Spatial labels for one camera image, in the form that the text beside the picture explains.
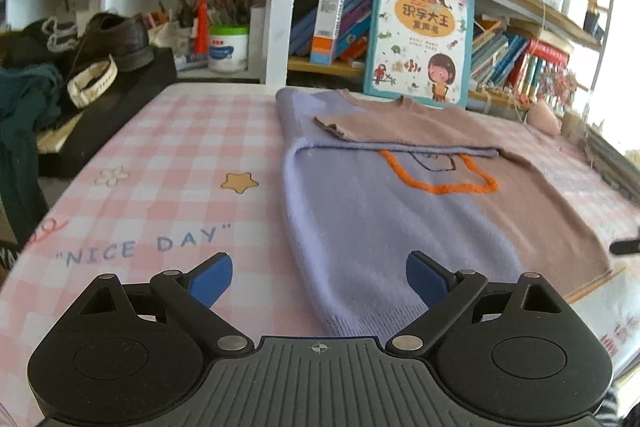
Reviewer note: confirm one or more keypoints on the white storage bin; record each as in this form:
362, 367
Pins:
575, 4

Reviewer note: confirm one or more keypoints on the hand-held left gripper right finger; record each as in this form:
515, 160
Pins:
427, 279

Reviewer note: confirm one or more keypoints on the colourful bead flower ornament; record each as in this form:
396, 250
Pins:
560, 87

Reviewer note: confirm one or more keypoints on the white wooden bookshelf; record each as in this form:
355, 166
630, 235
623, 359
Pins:
280, 7

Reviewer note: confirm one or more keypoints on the brown leather shoe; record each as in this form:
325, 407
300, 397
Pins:
115, 37

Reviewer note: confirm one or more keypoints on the purple and pink knit sweater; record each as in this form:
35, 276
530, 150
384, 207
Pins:
375, 217

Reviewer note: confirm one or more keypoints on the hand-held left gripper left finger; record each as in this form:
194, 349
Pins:
212, 279

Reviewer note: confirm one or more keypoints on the pink checkered cartoon tablecloth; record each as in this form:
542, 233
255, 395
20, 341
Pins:
150, 187

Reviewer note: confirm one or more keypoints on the row of blue books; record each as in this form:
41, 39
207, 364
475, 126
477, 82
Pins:
350, 32

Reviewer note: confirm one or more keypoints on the teal children's picture book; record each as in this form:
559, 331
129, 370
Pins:
420, 32

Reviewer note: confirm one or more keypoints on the row of thin colourful books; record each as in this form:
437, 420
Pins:
495, 52

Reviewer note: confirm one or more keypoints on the dark green cloth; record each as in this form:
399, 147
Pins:
25, 117

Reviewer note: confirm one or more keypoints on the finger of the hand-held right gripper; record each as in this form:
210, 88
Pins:
625, 247

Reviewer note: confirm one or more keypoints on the white canister with green rim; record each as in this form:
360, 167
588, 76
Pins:
227, 52

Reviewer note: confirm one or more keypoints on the white canvas pouch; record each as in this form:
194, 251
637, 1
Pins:
170, 37

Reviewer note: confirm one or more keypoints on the pink plush toy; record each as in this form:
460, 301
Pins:
545, 119

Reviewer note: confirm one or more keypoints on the bunch of pens and pencils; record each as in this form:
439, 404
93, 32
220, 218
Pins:
220, 9

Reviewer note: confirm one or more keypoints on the black flat box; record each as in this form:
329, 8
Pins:
140, 87

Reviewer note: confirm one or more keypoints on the dark knitted bootie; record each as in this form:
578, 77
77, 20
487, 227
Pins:
30, 42

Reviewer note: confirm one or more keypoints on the white and orange toothbrush box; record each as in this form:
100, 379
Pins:
326, 27

